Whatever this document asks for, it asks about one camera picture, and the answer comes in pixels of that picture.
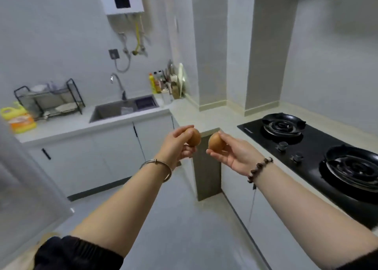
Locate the person's left hand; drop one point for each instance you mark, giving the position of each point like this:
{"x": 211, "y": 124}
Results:
{"x": 172, "y": 148}

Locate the person's right hand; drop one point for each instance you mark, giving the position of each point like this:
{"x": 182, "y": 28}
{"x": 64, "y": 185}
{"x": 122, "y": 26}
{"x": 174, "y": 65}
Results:
{"x": 239, "y": 156}

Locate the brown egg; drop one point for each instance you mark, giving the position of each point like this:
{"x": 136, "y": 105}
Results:
{"x": 194, "y": 137}
{"x": 216, "y": 142}

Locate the white refrigerator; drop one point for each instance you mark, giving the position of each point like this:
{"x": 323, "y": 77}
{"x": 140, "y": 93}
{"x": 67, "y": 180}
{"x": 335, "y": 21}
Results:
{"x": 23, "y": 190}

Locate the person's right forearm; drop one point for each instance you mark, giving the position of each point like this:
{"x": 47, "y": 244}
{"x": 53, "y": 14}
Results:
{"x": 310, "y": 216}

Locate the person's left forearm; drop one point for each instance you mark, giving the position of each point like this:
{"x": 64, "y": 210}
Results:
{"x": 118, "y": 210}

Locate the person's black left sleeve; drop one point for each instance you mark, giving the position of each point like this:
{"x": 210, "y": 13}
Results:
{"x": 76, "y": 253}

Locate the person's black sleeve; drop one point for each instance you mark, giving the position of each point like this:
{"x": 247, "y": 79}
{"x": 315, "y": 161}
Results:
{"x": 363, "y": 262}
{"x": 76, "y": 253}

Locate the person's black right sleeve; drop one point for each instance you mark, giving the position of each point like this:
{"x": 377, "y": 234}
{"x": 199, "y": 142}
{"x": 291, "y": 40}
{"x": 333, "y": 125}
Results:
{"x": 363, "y": 262}

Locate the silver bangle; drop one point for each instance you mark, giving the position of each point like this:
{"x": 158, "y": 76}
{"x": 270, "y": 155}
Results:
{"x": 168, "y": 166}

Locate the dark grey cabinet panel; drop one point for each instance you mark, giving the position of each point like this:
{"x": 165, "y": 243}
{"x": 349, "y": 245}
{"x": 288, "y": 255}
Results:
{"x": 206, "y": 172}

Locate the black stove knob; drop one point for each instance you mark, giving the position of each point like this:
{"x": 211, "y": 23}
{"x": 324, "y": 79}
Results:
{"x": 282, "y": 145}
{"x": 296, "y": 157}

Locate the white cup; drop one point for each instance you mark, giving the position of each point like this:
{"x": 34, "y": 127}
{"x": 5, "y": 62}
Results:
{"x": 166, "y": 97}

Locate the wooden knife block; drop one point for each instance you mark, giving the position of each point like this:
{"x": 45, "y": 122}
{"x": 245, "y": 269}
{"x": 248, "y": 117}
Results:
{"x": 175, "y": 92}

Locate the translucent plastic bag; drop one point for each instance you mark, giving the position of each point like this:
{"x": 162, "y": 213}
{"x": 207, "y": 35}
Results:
{"x": 127, "y": 111}

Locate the brown condiment bottle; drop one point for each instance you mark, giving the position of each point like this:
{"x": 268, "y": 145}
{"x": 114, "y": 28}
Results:
{"x": 158, "y": 85}

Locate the yellow detergent bottle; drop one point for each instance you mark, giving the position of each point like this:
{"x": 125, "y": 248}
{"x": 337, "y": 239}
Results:
{"x": 152, "y": 85}

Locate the black glass gas hob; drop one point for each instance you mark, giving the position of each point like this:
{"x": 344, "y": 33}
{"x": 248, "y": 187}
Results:
{"x": 310, "y": 157}

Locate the dark cap condiment bottle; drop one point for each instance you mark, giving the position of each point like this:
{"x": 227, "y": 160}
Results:
{"x": 162, "y": 77}

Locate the steel kitchen sink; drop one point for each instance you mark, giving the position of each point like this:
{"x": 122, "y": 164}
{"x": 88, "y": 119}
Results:
{"x": 109, "y": 110}

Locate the chrome sink faucet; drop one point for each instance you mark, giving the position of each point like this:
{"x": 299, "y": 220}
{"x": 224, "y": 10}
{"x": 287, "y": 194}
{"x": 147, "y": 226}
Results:
{"x": 119, "y": 83}

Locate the white kitchen base cabinet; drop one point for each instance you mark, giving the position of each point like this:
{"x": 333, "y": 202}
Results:
{"x": 88, "y": 160}

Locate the white bowl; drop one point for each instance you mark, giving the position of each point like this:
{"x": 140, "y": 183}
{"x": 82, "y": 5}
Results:
{"x": 66, "y": 107}
{"x": 38, "y": 88}

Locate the small yellow bottle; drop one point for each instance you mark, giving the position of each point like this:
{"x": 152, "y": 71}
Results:
{"x": 20, "y": 122}

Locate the black wall outlet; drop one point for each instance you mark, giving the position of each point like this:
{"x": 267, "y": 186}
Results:
{"x": 114, "y": 54}

